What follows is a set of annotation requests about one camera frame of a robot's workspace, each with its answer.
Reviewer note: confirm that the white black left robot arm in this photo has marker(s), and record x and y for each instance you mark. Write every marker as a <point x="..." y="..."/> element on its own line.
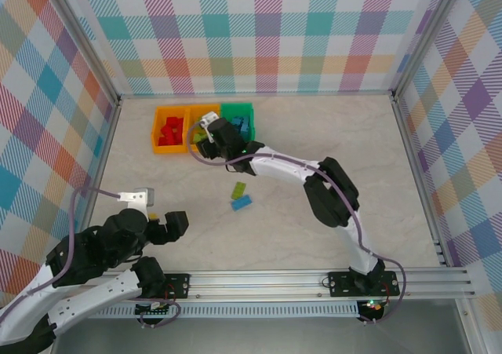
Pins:
<point x="98" y="295"/>

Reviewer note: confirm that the aluminium rear frame rail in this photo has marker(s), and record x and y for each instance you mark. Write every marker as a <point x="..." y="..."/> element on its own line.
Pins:
<point x="255" y="94"/>

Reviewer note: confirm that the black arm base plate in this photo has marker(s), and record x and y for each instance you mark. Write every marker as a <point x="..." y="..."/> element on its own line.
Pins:
<point x="337" y="283"/>
<point x="178" y="285"/>

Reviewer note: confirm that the aluminium side frame rail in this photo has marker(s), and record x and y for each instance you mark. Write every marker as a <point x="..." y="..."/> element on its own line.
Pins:
<point x="104" y="154"/>
<point x="412" y="154"/>

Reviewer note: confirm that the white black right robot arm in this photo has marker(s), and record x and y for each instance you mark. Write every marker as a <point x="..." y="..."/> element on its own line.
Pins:
<point x="282" y="165"/>

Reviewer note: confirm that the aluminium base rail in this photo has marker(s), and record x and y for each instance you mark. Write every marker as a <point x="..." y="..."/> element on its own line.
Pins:
<point x="255" y="283"/>

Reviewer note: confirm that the green plastic bin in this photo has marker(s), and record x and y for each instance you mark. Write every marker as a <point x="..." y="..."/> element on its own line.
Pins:
<point x="231" y="110"/>

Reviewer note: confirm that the orange plastic bin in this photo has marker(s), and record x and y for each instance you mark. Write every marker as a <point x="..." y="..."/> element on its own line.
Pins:
<point x="157" y="114"/>
<point x="196" y="114"/>

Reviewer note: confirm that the aluminium frame post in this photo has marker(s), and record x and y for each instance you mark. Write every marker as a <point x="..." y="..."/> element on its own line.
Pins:
<point x="84" y="40"/>
<point x="424" y="36"/>

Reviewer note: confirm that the small lit circuit board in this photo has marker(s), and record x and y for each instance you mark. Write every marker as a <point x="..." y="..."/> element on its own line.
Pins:
<point x="374" y="308"/>

